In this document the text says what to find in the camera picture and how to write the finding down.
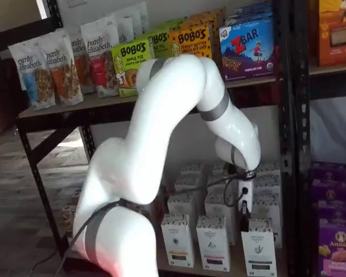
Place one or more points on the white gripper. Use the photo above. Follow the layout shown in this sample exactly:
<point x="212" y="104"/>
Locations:
<point x="249" y="191"/>

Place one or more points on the white tea box green strip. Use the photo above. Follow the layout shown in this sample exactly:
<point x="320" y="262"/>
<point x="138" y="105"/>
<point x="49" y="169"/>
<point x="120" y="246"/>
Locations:
<point x="259" y="251"/>

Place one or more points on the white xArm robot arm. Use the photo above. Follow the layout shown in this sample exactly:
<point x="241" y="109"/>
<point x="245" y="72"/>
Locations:
<point x="150" y="138"/>

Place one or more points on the white patterned tea box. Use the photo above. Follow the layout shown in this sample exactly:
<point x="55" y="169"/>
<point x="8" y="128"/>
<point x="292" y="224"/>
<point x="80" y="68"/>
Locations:
<point x="191" y="170"/>
<point x="266" y="210"/>
<point x="187" y="184"/>
<point x="268" y="168"/>
<point x="219" y="205"/>
<point x="217" y="183"/>
<point x="178" y="203"/>
<point x="219" y="168"/>
<point x="266" y="187"/>

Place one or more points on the white tea box pink strip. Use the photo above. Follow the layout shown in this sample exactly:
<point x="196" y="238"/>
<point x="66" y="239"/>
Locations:
<point x="213" y="245"/>

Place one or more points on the white tea box orange strip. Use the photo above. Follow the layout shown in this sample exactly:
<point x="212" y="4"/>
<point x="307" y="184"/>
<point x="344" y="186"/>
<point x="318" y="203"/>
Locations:
<point x="177" y="242"/>

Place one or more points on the purple Annie's box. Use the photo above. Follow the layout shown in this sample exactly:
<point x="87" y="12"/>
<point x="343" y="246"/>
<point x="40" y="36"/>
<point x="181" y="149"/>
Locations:
<point x="337" y="202"/>
<point x="338" y="251"/>
<point x="328" y="176"/>

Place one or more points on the black metal shelf rack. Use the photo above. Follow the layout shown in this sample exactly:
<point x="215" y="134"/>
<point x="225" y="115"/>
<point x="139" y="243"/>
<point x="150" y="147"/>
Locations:
<point x="302" y="144"/>
<point x="285" y="115"/>

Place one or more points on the blue ZBar box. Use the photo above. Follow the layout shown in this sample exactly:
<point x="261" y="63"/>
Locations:
<point x="248" y="52"/>
<point x="249" y="14"/>

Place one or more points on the orange Bobo's peanut butter box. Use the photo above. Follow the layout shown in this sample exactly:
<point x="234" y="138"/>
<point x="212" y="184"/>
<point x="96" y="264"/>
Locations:
<point x="190" y="40"/>
<point x="207" y="17"/>

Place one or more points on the green Bobo's apple pie box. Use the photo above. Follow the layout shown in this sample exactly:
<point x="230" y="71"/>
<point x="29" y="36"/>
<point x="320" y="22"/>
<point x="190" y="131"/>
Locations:
<point x="161" y="41"/>
<point x="129" y="66"/>

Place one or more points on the wooden upper shelf board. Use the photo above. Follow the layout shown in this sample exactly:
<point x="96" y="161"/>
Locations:
<point x="75" y="105"/>

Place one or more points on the orange snack box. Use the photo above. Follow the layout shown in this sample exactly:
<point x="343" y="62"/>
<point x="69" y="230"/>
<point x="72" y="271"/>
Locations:
<point x="334" y="34"/>

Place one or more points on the granola bag red label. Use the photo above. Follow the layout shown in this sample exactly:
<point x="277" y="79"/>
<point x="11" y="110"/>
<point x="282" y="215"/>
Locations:
<point x="102" y="57"/>

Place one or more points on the purely elizabeth granola bag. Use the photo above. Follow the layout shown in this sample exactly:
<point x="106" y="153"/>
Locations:
<point x="141" y="17"/>
<point x="80" y="57"/>
<point x="125" y="26"/>

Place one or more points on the granola bag orange label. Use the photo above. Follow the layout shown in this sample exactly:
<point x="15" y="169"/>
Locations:
<point x="63" y="75"/>

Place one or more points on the granola bag blue label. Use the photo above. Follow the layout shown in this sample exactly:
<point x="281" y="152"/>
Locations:
<point x="31" y="78"/>

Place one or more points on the dark brown chair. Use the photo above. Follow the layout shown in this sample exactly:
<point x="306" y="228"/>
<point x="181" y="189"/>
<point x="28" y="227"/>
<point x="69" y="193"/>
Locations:
<point x="3" y="98"/>

